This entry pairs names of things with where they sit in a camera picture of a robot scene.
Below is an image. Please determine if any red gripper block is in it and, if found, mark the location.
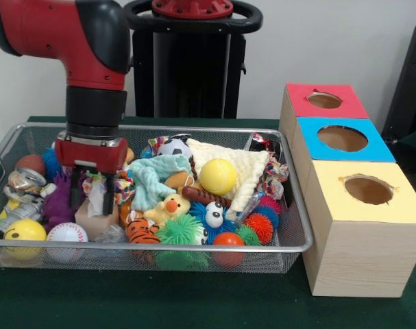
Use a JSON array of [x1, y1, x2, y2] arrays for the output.
[[54, 138, 129, 216]]

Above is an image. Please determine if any blue spiky toy with eyes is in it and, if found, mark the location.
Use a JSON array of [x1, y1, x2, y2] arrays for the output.
[[42, 147, 63, 182]]

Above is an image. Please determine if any orange striped tiger plush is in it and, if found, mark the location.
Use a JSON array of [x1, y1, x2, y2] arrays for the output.
[[125, 219, 161, 245]]

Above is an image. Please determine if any cream muslin cloth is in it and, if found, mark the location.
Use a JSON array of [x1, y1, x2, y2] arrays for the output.
[[186, 138, 271, 222]]

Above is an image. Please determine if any shallow metal mesh bin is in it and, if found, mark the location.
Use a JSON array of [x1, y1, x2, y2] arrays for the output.
[[0, 122, 314, 273]]

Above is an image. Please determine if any wooden box with three holes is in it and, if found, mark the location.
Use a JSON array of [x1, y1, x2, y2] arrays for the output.
[[278, 82, 416, 297]]

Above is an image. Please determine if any purple spiky toy with eyes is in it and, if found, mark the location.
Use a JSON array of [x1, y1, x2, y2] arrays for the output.
[[42, 171, 78, 232]]

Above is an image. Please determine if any white baseball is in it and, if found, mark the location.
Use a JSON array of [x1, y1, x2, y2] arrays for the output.
[[46, 222, 88, 263]]

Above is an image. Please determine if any light teal muslin cloth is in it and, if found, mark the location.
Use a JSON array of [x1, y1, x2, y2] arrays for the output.
[[128, 154, 194, 212]]

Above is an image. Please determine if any yellow smiley ball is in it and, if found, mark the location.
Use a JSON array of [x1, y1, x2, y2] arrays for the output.
[[3, 219, 47, 258]]

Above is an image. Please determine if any green spiky ball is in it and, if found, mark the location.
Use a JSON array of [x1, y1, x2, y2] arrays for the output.
[[155, 214, 210, 271]]

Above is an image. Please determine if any yellow tennis ball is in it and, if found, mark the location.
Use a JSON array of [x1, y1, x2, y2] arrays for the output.
[[199, 158, 238, 195]]

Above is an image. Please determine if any orange red ball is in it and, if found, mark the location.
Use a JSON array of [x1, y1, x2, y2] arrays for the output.
[[212, 232, 246, 268]]

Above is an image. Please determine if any black chair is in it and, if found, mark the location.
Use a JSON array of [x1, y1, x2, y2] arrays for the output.
[[381, 23, 416, 138]]

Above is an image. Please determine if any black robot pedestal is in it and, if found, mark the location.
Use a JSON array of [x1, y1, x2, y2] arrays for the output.
[[123, 0, 264, 119]]

